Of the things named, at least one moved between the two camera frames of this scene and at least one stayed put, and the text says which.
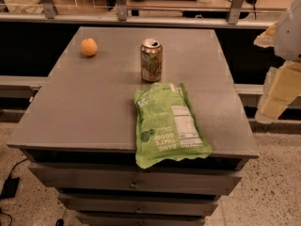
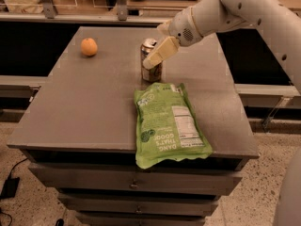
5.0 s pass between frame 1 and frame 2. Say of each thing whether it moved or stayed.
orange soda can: stayed
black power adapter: stayed
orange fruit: stayed
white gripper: moved
